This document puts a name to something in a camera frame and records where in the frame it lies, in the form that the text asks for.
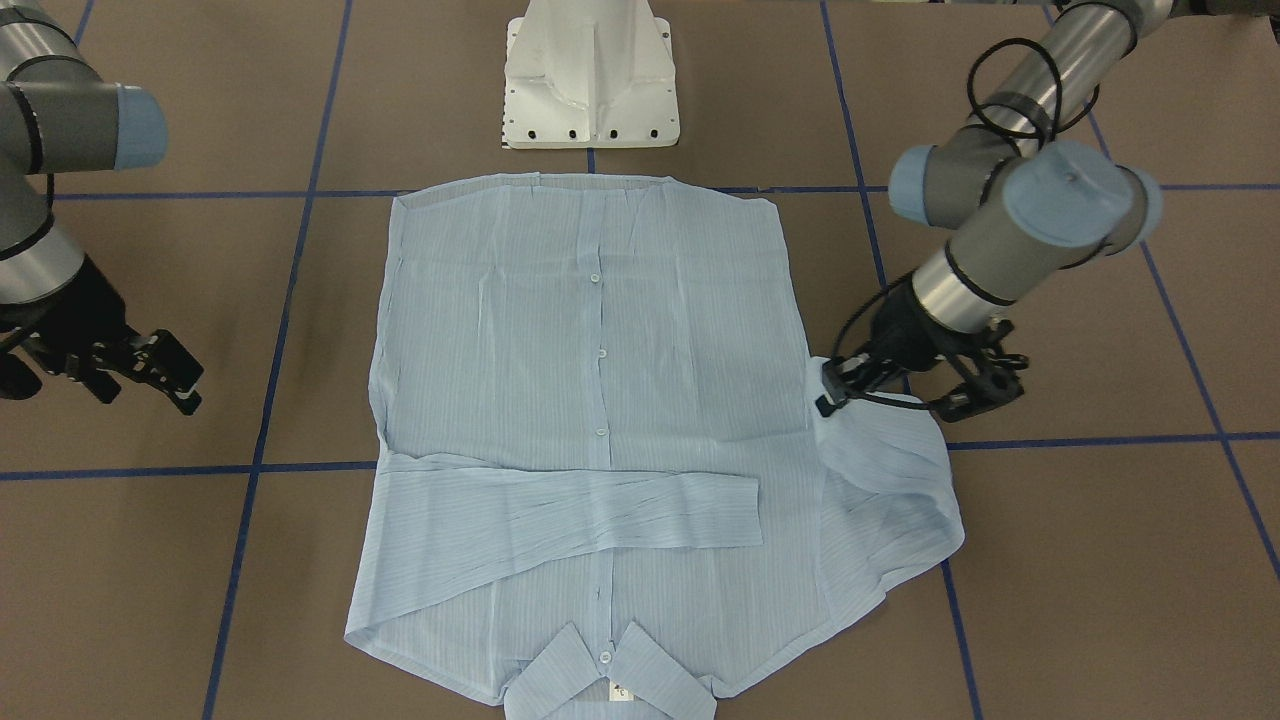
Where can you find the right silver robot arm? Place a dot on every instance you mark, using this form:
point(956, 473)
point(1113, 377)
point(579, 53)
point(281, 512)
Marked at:
point(58, 115)

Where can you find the brown paper table cover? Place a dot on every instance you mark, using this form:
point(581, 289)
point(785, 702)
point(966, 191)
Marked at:
point(1120, 553)

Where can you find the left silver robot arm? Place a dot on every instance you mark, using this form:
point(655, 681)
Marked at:
point(1019, 201)

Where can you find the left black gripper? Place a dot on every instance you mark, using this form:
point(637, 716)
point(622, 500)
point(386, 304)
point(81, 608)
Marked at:
point(905, 332)

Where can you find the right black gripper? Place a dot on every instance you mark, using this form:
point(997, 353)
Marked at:
point(68, 318)

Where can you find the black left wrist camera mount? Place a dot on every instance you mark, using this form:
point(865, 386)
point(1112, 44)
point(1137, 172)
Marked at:
point(989, 375)

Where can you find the white pedestal column with base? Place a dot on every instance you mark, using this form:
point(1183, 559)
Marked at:
point(590, 75)

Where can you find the light blue button-up shirt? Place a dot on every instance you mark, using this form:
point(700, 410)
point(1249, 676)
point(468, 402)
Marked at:
point(603, 490)

